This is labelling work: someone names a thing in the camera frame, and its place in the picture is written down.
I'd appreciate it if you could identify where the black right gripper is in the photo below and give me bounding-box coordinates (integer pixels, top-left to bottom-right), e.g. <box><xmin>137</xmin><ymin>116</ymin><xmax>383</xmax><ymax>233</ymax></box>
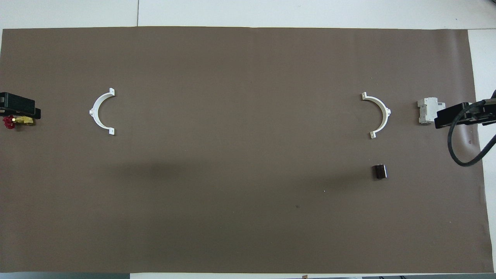
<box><xmin>434</xmin><ymin>99</ymin><xmax>496</xmax><ymax>130</ymax></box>

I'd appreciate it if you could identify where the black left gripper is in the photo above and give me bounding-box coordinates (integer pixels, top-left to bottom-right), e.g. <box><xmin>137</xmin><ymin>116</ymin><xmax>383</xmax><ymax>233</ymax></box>
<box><xmin>0</xmin><ymin>92</ymin><xmax>41</xmax><ymax>119</ymax></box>

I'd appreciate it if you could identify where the white half pipe clamp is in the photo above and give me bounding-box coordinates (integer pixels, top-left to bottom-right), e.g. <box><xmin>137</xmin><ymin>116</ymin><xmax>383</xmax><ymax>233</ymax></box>
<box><xmin>89</xmin><ymin>88</ymin><xmax>116</xmax><ymax>136</ymax></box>
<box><xmin>361</xmin><ymin>92</ymin><xmax>391</xmax><ymax>140</ymax></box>

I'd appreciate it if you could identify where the white circuit breaker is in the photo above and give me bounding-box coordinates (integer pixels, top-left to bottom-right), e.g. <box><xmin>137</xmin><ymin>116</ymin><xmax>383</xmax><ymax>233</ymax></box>
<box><xmin>417</xmin><ymin>97</ymin><xmax>446</xmax><ymax>125</ymax></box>

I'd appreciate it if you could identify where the brown table mat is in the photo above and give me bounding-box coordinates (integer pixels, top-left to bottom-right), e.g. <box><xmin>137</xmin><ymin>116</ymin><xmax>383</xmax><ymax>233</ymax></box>
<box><xmin>0</xmin><ymin>26</ymin><xmax>488</xmax><ymax>274</ymax></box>

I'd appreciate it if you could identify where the brass valve red handle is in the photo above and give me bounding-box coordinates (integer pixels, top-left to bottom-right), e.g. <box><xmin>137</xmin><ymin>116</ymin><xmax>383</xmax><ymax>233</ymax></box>
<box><xmin>3</xmin><ymin>115</ymin><xmax>36</xmax><ymax>131</ymax></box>

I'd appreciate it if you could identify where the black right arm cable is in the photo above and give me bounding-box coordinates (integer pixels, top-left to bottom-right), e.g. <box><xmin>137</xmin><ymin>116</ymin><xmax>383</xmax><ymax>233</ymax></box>
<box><xmin>448</xmin><ymin>89</ymin><xmax>496</xmax><ymax>167</ymax></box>

